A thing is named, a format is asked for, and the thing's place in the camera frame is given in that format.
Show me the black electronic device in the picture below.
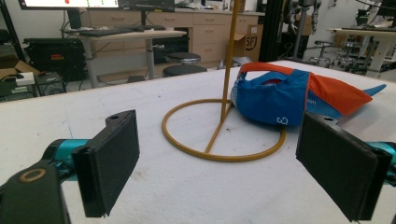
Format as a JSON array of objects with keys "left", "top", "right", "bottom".
[{"left": 34, "top": 72, "right": 67, "bottom": 96}]

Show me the light wooden cabinet row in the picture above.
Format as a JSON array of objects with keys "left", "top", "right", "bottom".
[{"left": 82, "top": 8, "right": 266, "bottom": 69}]

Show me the black metal frame pillar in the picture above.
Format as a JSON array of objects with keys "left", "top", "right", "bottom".
[{"left": 259, "top": 0, "right": 285, "bottom": 63}]

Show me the grey metal post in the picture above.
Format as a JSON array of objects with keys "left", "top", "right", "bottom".
[{"left": 292, "top": 0, "right": 313, "bottom": 61}]

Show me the large black equipment case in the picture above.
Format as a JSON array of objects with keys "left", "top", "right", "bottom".
[{"left": 22, "top": 37, "right": 87, "bottom": 82}]

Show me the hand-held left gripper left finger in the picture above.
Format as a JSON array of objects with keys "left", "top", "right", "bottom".
[{"left": 42, "top": 109, "right": 141, "bottom": 218}]

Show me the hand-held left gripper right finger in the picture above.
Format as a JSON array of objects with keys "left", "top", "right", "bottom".
[{"left": 295, "top": 111, "right": 396, "bottom": 223}]

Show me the black slanted pole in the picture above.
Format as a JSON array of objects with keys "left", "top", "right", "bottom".
[{"left": 0, "top": 0, "right": 28, "bottom": 63}]

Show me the white work table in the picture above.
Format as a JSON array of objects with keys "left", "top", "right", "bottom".
[{"left": 326, "top": 27, "right": 396, "bottom": 78}]

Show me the small white box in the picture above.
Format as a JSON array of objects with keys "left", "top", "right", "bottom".
[{"left": 14, "top": 72, "right": 36, "bottom": 87}]

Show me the light wooden standing desk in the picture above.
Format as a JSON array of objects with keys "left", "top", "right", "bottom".
[{"left": 60, "top": 28, "right": 188, "bottom": 89}]

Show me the black round stool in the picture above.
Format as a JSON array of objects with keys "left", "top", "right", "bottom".
[
  {"left": 164, "top": 51, "right": 203, "bottom": 65},
  {"left": 162, "top": 63, "right": 208, "bottom": 78}
]

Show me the printed brown cardboard box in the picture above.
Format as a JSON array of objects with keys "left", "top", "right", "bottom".
[{"left": 233, "top": 23, "right": 264, "bottom": 63}]

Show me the open plain cardboard box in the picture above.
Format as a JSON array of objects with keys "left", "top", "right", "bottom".
[{"left": 0, "top": 59, "right": 41, "bottom": 80}]

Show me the dark computer monitor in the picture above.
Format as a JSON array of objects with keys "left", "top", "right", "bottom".
[{"left": 118, "top": 0, "right": 176, "bottom": 13}]

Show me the computer monitor with bright screen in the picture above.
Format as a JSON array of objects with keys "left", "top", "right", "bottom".
[{"left": 18, "top": 0, "right": 120, "bottom": 10}]

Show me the blue and orange cap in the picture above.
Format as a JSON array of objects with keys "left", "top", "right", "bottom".
[{"left": 230, "top": 61, "right": 388, "bottom": 127}]

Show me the black keyboard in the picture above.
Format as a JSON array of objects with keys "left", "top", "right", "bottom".
[{"left": 78, "top": 27, "right": 135, "bottom": 38}]

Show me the yellow metal hat stand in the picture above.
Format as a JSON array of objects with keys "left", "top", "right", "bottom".
[{"left": 161, "top": 0, "right": 288, "bottom": 163}]

